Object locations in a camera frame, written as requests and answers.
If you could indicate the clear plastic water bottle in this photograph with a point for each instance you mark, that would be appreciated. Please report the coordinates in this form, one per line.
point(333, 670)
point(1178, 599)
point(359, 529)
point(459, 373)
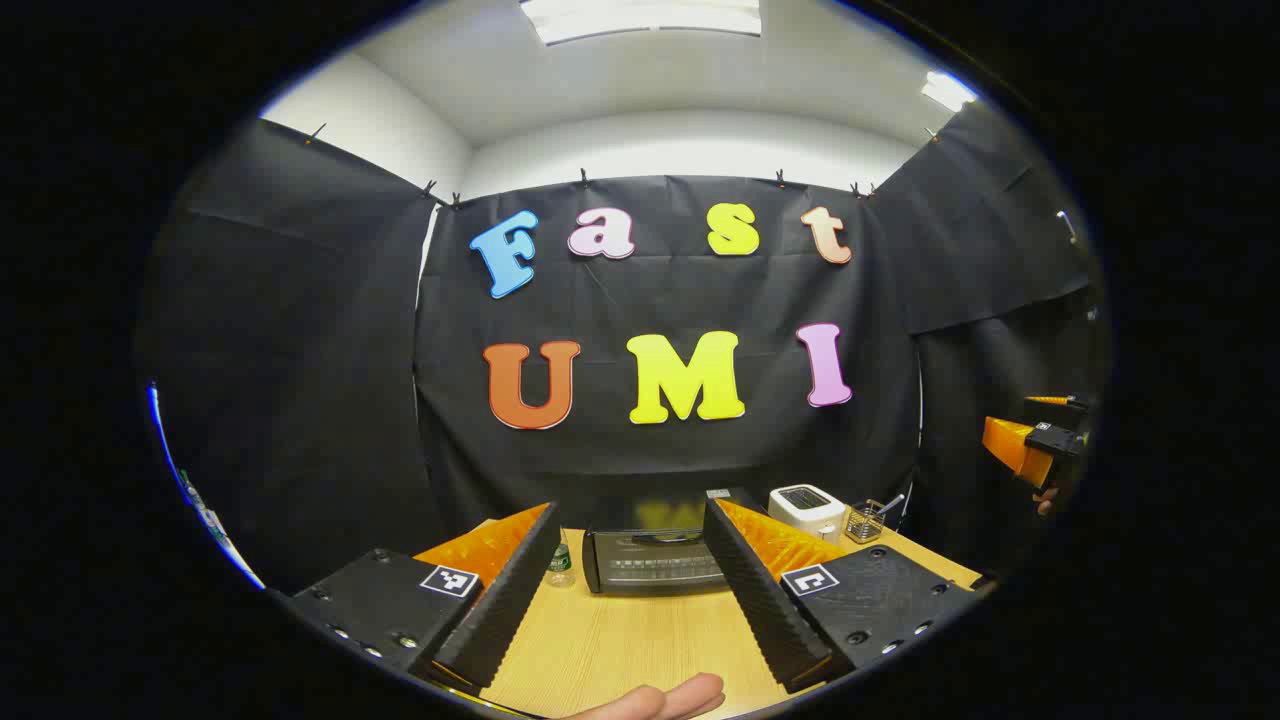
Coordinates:
point(561, 565)

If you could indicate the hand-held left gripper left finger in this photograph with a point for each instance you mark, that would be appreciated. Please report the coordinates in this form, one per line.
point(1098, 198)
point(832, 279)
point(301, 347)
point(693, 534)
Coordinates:
point(505, 600)

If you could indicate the grey utensil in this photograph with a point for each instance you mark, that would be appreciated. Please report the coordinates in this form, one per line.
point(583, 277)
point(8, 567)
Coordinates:
point(893, 504)

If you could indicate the ceiling light panel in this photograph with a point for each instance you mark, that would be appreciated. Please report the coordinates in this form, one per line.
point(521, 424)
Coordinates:
point(640, 18)
point(947, 90)

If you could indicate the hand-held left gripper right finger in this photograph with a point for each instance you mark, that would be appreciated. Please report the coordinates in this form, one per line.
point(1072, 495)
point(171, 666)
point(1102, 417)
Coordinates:
point(765, 600)

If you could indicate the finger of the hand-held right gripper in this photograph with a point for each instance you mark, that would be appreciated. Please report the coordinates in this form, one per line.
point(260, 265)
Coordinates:
point(1018, 448)
point(1062, 402)

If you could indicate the black backdrop cloth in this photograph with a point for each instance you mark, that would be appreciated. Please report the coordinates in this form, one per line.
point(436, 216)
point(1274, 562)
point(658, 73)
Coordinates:
point(300, 350)

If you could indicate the white toaster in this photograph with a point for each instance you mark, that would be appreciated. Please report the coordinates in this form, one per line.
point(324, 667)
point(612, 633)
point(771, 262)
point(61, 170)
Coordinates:
point(805, 510)

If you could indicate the black electric oven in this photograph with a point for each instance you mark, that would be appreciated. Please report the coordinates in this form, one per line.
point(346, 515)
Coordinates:
point(650, 565)

